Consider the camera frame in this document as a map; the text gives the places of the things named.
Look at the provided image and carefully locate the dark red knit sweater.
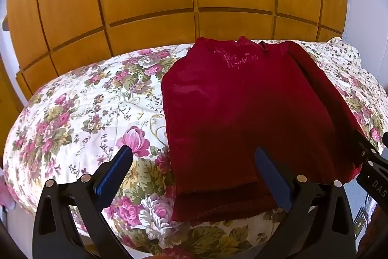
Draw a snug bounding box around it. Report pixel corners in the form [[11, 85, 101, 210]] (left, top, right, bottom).
[[161, 37, 360, 222]]

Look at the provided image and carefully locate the floral bedspread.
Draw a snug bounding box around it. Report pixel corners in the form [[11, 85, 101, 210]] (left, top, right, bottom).
[[3, 37, 387, 258]]

